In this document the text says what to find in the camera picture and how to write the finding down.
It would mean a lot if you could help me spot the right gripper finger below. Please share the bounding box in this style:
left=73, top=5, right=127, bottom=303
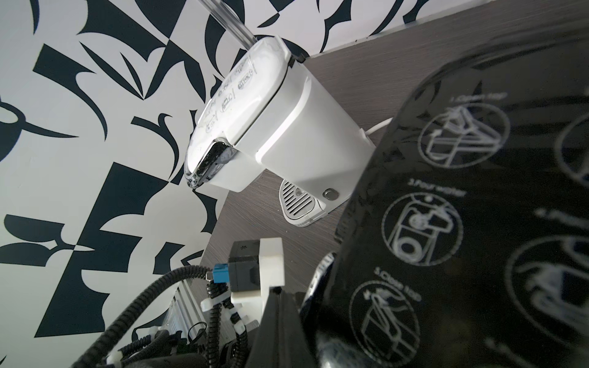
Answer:
left=245, top=287, right=304, bottom=367

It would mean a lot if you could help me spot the black coffee machine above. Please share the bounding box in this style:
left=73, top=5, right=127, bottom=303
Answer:
left=310, top=20, right=588, bottom=367

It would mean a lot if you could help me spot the white coffee machine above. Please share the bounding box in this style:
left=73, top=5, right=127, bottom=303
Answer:
left=184, top=37, right=375, bottom=227

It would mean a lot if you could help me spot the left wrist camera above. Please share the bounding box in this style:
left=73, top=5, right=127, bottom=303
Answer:
left=212, top=238, right=285, bottom=324

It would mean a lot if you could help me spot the white power cable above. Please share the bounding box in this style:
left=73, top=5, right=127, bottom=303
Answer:
left=363, top=117, right=393, bottom=136

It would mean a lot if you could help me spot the aluminium cage frame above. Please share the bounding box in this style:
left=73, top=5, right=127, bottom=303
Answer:
left=199, top=0, right=258, bottom=50

